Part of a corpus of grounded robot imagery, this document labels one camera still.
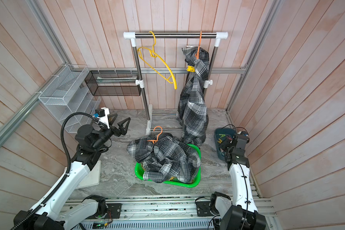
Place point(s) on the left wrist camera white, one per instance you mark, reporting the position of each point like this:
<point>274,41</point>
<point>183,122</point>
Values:
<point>101,116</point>

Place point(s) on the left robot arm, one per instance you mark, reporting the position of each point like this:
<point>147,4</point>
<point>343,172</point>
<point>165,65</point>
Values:
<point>72,172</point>

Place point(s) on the grey plaid shirt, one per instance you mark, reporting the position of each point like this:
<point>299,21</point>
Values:
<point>192,112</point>
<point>164,157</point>

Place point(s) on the dark teal tray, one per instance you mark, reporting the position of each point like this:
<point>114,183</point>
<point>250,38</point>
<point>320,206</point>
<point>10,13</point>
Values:
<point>221,134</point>

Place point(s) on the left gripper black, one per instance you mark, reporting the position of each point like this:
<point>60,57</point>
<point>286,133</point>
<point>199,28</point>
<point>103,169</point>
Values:
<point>121,131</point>

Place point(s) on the metal clothes rack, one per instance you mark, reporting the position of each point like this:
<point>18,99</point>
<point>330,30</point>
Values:
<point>132,36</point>

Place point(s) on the black mesh wall basket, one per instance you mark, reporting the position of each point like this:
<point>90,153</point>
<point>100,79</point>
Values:
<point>113,83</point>

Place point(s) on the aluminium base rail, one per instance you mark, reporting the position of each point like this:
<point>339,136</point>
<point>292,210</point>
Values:
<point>158,212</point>

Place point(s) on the white wire mesh shelf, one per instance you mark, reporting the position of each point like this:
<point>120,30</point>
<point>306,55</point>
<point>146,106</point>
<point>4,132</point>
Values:
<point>67,93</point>

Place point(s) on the white booklet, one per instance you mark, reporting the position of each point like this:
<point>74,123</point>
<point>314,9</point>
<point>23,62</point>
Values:
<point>91,179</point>

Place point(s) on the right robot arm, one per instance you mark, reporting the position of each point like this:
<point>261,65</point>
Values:
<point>238,178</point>

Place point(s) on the green plastic basket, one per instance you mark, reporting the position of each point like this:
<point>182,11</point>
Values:
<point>139,172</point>

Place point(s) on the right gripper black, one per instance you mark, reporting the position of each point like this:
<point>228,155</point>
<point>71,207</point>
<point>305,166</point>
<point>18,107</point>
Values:
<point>228,141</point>

